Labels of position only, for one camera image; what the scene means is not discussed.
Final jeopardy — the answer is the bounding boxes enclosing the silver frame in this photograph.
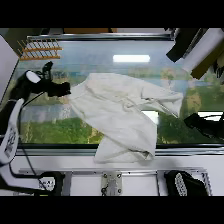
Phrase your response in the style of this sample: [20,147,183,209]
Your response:
[13,32,224,197]

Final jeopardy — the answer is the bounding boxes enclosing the yellow wooden rack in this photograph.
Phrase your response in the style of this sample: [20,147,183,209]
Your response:
[16,37,64,62]

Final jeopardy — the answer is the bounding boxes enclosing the black garment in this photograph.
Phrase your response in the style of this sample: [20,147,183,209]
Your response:
[165,27,202,64]

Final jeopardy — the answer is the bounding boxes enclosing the white long-sleeved shirt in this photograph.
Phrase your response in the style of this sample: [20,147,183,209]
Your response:
[66,72,185,165]

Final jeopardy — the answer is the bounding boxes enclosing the white garment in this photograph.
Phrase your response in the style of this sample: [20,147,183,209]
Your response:
[181,27,224,73]

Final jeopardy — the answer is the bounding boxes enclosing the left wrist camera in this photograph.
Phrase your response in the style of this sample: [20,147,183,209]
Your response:
[41,61,55,81]

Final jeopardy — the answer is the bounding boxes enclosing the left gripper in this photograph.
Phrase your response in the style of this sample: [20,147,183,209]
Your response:
[46,81,72,99]

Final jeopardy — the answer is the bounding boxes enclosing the black cable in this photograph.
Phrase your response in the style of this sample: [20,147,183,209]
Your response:
[18,94,46,189]

